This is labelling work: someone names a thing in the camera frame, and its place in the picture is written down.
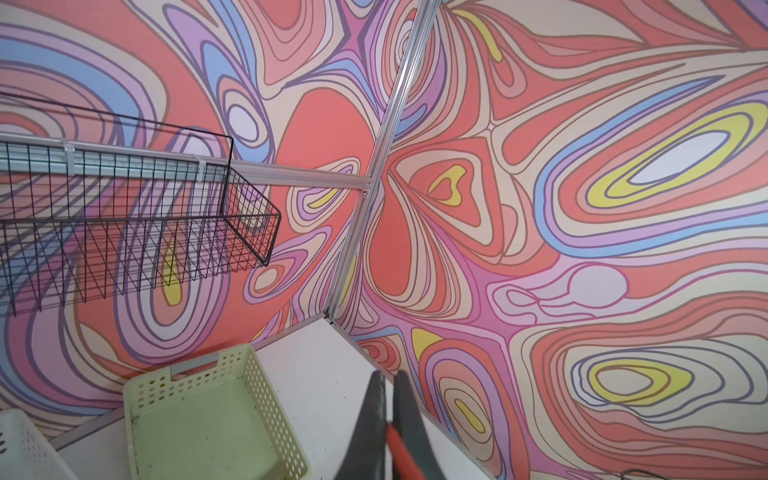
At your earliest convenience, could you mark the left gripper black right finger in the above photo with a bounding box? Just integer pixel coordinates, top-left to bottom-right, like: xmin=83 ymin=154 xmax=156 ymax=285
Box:
xmin=391 ymin=371 xmax=445 ymax=480

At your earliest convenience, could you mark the back black wire wall basket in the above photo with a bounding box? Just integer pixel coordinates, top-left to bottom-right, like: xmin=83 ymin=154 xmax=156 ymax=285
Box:
xmin=0 ymin=91 xmax=283 ymax=318

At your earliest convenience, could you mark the white perforated plastic basket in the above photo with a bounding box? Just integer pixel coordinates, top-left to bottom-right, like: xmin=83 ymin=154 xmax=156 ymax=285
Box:
xmin=1 ymin=409 xmax=77 ymax=480

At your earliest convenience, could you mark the red cable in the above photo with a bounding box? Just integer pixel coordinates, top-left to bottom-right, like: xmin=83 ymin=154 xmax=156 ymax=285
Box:
xmin=385 ymin=421 xmax=427 ymax=480

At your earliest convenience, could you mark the right green perforated plastic basket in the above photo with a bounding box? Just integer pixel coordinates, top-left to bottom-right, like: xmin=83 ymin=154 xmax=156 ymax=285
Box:
xmin=123 ymin=344 xmax=311 ymax=479

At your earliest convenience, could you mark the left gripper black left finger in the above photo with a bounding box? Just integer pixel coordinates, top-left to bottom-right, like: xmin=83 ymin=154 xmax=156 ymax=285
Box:
xmin=335 ymin=371 xmax=386 ymax=480

